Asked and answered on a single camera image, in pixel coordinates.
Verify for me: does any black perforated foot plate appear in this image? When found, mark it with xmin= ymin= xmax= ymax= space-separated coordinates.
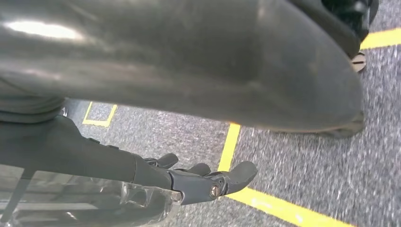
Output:
xmin=269 ymin=111 xmax=366 ymax=140

